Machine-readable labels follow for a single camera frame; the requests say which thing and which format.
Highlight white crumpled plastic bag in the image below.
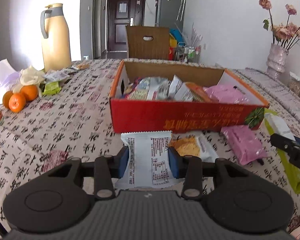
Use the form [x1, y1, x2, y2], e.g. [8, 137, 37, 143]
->
[12, 66, 45, 98]

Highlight orange tangerine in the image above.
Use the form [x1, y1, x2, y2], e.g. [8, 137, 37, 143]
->
[8, 93, 26, 113]
[2, 90, 13, 109]
[20, 85, 39, 102]

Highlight dark brown entrance door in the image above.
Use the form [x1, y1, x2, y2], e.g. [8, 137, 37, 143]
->
[107, 0, 146, 58]

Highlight left orange tangerine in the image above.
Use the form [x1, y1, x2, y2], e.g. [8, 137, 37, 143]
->
[2, 90, 13, 109]

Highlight pink snack packet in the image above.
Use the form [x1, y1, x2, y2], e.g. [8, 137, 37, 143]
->
[221, 125, 268, 165]
[203, 85, 250, 104]

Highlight calligraphy print tablecloth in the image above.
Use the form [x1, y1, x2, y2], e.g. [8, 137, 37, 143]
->
[0, 59, 300, 231]

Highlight large orange snack bag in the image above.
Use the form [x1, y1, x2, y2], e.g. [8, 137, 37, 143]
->
[185, 82, 212, 103]

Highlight dried pink roses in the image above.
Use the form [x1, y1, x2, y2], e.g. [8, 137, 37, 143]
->
[258, 0, 300, 52]

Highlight red cardboard box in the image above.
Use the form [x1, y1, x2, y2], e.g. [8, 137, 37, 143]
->
[109, 59, 269, 133]

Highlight white label snack packet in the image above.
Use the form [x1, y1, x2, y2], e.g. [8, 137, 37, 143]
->
[115, 131, 182, 190]

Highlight right orange tangerine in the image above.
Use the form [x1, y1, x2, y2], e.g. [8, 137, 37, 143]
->
[20, 85, 39, 102]

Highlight wooden chair back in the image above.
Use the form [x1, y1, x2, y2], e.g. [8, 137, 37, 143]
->
[126, 26, 170, 60]

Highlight yellow thermos jug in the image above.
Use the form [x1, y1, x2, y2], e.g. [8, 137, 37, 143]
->
[40, 3, 71, 72]

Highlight grey snack packets pile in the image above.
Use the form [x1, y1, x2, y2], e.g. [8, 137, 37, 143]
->
[43, 63, 90, 82]

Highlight white cracker snack packet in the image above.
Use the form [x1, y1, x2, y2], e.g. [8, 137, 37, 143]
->
[169, 131, 218, 163]

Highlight green long snack packet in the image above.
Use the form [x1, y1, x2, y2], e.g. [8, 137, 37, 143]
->
[264, 108, 300, 194]

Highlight wire storage rack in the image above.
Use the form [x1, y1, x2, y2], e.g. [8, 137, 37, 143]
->
[174, 42, 201, 63]

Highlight front orange tangerine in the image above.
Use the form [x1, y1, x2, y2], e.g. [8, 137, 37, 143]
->
[8, 93, 26, 113]

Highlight red snack bag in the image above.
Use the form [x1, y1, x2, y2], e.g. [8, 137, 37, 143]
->
[122, 77, 170, 101]

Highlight pink ceramic vase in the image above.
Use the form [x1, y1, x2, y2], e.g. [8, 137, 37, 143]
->
[266, 43, 289, 80]

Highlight grey snack packet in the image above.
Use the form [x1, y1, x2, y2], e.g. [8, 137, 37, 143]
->
[168, 75, 193, 102]

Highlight grey refrigerator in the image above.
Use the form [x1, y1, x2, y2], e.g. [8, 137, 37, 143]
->
[155, 0, 186, 31]

